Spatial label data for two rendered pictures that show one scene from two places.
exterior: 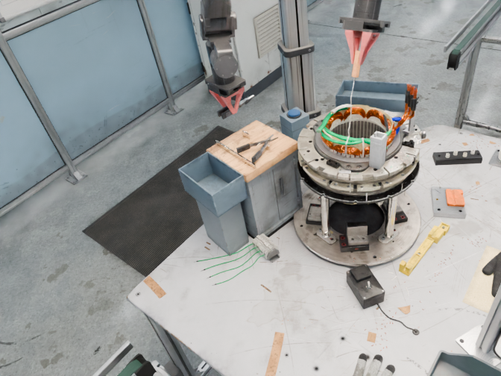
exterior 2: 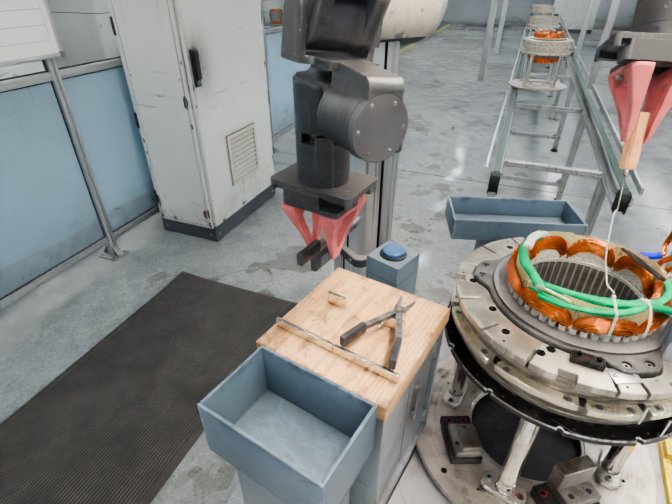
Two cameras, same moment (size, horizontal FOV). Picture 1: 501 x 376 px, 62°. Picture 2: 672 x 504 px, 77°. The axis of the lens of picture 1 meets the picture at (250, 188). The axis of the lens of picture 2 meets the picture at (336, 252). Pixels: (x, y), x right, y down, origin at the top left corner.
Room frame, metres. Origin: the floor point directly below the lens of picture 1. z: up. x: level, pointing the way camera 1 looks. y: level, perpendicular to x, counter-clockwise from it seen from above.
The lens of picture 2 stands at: (0.62, 0.18, 1.46)
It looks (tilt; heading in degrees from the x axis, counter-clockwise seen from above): 33 degrees down; 335
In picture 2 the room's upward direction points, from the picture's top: straight up
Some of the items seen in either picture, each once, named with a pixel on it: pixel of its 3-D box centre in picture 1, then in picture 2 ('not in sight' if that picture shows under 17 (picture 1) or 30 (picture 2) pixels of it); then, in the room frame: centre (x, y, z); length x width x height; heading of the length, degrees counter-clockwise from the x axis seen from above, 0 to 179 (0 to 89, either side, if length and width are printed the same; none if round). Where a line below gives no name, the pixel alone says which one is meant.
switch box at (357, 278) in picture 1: (364, 285); not in sight; (0.63, -0.25, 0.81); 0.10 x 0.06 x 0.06; 11
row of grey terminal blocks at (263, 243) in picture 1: (265, 246); not in sight; (0.84, -0.01, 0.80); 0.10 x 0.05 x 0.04; 28
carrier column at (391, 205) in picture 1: (391, 211); (633, 430); (0.78, -0.37, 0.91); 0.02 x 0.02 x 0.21
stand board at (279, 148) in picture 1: (252, 148); (357, 330); (1.00, -0.03, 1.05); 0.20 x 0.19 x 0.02; 123
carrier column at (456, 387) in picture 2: not in sight; (463, 355); (1.00, -0.24, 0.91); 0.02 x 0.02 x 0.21
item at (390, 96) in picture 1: (375, 126); (498, 267); (1.17, -0.47, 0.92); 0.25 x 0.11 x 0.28; 60
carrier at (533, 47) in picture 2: not in sight; (542, 62); (2.96, -2.49, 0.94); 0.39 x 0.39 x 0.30
